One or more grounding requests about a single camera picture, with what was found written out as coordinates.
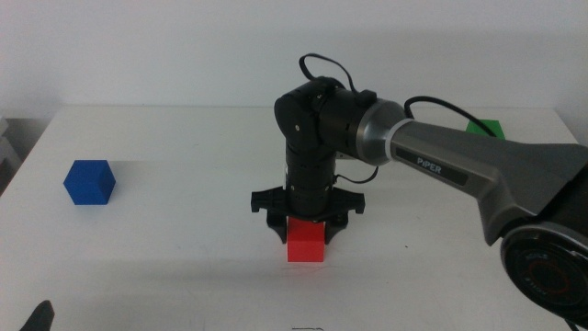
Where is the blue cube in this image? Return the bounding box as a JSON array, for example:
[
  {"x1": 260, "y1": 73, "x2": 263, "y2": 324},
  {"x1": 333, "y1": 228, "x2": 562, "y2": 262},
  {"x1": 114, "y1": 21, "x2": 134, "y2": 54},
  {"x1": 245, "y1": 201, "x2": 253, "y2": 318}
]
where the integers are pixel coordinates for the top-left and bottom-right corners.
[{"x1": 62, "y1": 159, "x2": 117, "y2": 206}]

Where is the green cube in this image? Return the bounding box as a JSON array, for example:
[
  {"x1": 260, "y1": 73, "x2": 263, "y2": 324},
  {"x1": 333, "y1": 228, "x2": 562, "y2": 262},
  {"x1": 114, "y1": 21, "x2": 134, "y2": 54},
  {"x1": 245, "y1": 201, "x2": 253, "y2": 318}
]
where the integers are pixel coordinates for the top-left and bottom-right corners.
[{"x1": 465, "y1": 119, "x2": 506, "y2": 141}]

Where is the red cube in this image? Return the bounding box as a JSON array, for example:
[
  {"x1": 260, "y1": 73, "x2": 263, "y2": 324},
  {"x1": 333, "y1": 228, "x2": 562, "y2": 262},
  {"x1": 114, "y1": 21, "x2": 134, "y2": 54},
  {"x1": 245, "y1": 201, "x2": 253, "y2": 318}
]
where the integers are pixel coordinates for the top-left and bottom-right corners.
[{"x1": 287, "y1": 217, "x2": 326, "y2": 263}]

